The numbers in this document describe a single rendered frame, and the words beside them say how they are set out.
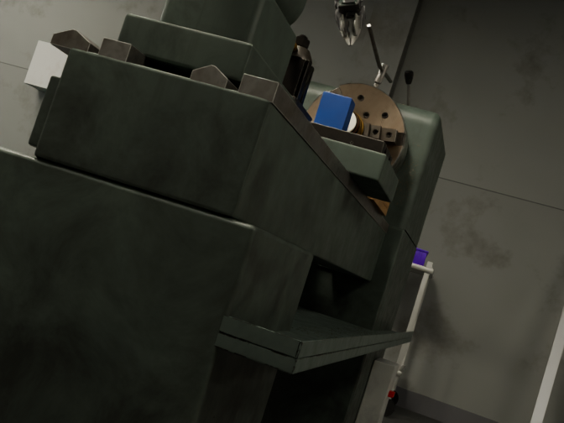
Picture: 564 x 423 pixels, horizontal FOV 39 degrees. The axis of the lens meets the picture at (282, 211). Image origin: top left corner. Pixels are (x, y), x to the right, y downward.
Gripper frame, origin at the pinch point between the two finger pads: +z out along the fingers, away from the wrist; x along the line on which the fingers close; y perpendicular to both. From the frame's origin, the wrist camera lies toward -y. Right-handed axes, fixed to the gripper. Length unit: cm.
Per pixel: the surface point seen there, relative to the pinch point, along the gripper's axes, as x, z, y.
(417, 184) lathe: 16.5, 39.1, -23.4
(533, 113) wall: 79, -58, -323
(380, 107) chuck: 7.4, 18.2, -7.1
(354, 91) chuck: -0.2, 13.0, -7.0
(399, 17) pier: -8, -133, -320
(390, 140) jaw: 10.4, 29.5, -3.0
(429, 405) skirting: 3, 134, -322
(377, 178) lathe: 13, 53, 64
